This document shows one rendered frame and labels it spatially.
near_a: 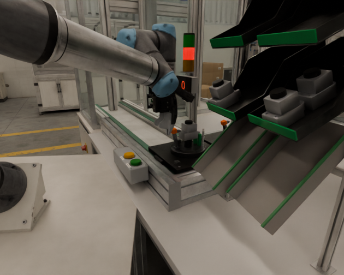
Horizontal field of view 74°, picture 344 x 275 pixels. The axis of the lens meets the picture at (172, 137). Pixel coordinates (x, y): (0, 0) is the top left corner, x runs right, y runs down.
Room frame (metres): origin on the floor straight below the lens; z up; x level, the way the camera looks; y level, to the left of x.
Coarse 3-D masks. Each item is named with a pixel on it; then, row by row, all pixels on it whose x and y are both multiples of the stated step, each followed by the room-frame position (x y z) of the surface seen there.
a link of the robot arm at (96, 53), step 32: (0, 0) 0.32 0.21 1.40; (32, 0) 0.36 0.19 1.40; (0, 32) 0.33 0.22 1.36; (32, 32) 0.34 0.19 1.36; (64, 32) 0.39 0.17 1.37; (96, 32) 0.47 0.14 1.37; (64, 64) 0.42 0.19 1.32; (96, 64) 0.45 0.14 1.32; (128, 64) 0.50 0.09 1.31; (160, 64) 0.60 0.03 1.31; (160, 96) 0.62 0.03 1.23
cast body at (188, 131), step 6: (186, 120) 0.85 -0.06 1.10; (186, 126) 0.82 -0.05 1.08; (192, 126) 0.82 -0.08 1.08; (180, 132) 0.83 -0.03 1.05; (186, 132) 0.82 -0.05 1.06; (192, 132) 0.82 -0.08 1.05; (198, 132) 0.86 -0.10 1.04; (180, 138) 0.83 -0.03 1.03; (186, 138) 0.81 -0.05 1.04; (192, 138) 0.82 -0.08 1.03
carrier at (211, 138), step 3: (219, 132) 1.07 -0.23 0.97; (204, 135) 1.02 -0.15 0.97; (207, 135) 1.02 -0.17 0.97; (210, 135) 1.02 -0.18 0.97; (213, 135) 1.02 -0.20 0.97; (216, 135) 1.02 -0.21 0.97; (201, 138) 0.98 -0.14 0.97; (204, 138) 0.98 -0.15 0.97; (207, 138) 0.98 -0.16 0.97; (210, 138) 0.98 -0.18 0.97; (213, 138) 0.98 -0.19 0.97; (216, 138) 0.98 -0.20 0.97; (204, 141) 0.96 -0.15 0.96; (207, 141) 0.94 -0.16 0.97; (210, 141) 0.94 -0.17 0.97; (210, 144) 0.93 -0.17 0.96
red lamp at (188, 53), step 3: (183, 48) 1.05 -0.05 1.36; (186, 48) 1.04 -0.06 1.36; (189, 48) 1.04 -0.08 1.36; (192, 48) 1.04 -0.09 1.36; (183, 51) 1.05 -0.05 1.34; (186, 51) 1.04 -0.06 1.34; (189, 51) 1.04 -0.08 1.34; (192, 51) 1.04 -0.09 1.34; (183, 54) 1.05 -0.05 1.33; (186, 54) 1.04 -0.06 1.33; (189, 54) 1.04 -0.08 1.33; (192, 54) 1.04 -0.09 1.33; (183, 57) 1.05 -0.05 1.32; (186, 57) 1.04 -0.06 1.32; (189, 57) 1.04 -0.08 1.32; (192, 57) 1.04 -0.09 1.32
